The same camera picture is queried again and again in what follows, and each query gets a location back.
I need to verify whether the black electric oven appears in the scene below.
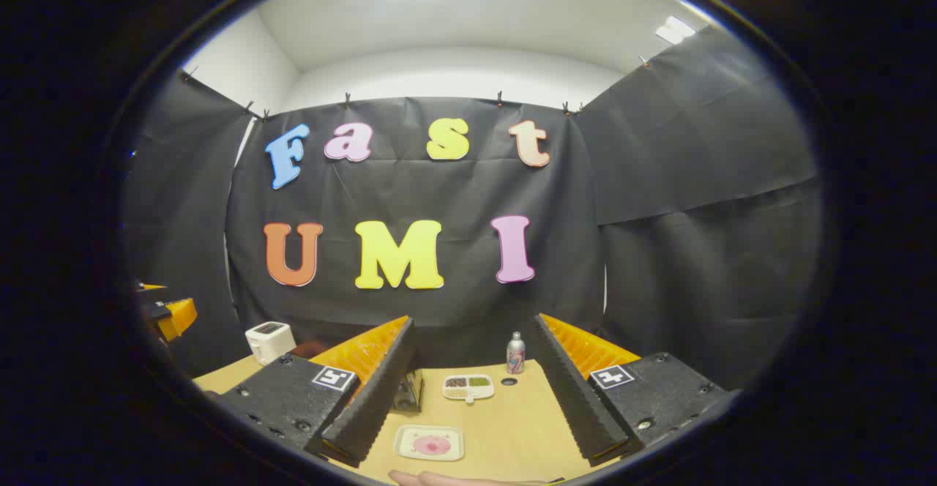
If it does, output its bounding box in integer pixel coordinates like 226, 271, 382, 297
390, 369, 425, 415

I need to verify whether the white divided tray of beans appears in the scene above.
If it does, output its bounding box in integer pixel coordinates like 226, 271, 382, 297
442, 374, 496, 404

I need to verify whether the black backdrop cloth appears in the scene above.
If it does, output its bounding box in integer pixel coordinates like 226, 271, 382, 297
121, 25, 824, 392

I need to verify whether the pink round ham slice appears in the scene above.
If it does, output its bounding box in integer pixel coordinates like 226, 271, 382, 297
412, 434, 452, 457

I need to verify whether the small ceiling light panel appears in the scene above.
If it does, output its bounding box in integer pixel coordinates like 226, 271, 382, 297
655, 15, 696, 45

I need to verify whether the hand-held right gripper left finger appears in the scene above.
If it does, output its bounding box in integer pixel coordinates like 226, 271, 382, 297
218, 315, 417, 468

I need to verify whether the white square plate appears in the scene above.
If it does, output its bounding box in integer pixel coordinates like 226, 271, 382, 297
393, 425, 466, 463

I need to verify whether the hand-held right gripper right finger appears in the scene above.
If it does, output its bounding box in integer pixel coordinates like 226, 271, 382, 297
532, 313, 733, 466

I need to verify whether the white toaster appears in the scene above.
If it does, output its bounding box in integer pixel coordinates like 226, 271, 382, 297
244, 321, 297, 366

